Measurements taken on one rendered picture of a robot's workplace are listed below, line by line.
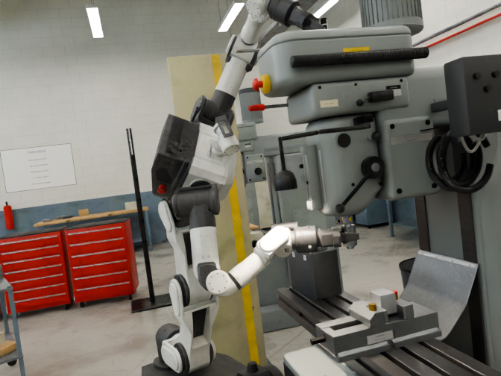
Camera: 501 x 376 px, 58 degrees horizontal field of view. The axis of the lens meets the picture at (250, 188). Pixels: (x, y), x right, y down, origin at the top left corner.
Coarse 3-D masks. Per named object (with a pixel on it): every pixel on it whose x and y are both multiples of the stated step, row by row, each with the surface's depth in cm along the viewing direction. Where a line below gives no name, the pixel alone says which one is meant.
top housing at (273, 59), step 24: (264, 48) 143; (288, 48) 132; (312, 48) 134; (336, 48) 136; (360, 48) 137; (384, 48) 140; (264, 72) 146; (288, 72) 133; (312, 72) 134; (336, 72) 136; (360, 72) 138; (384, 72) 140; (408, 72) 143
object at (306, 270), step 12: (312, 252) 183; (324, 252) 182; (336, 252) 184; (300, 264) 190; (312, 264) 180; (324, 264) 182; (336, 264) 184; (300, 276) 191; (312, 276) 181; (324, 276) 182; (336, 276) 184; (300, 288) 193; (312, 288) 183; (324, 288) 182; (336, 288) 184
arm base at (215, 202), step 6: (198, 186) 159; (204, 186) 158; (210, 186) 158; (216, 186) 158; (174, 192) 154; (210, 192) 152; (216, 192) 154; (174, 198) 151; (210, 198) 151; (216, 198) 151; (174, 204) 151; (216, 204) 151; (174, 210) 151; (216, 210) 152
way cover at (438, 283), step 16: (416, 256) 177; (432, 256) 168; (416, 272) 174; (432, 272) 165; (448, 272) 158; (464, 272) 151; (416, 288) 171; (432, 288) 162; (448, 288) 155; (464, 288) 149; (432, 304) 158; (448, 304) 152; (464, 304) 146; (448, 320) 148
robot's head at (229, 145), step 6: (216, 126) 160; (222, 126) 160; (216, 132) 161; (228, 132) 159; (222, 138) 157; (228, 138) 157; (234, 138) 157; (216, 144) 162; (222, 144) 157; (228, 144) 156; (234, 144) 156; (216, 150) 162; (222, 150) 157; (228, 150) 157; (234, 150) 159
